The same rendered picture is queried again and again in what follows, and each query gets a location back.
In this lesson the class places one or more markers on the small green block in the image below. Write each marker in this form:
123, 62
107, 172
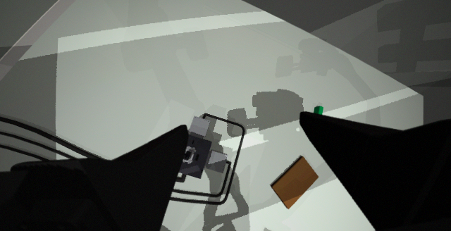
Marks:
318, 110

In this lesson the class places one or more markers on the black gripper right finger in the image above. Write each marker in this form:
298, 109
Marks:
387, 172

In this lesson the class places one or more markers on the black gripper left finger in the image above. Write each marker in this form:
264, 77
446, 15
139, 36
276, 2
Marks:
132, 191

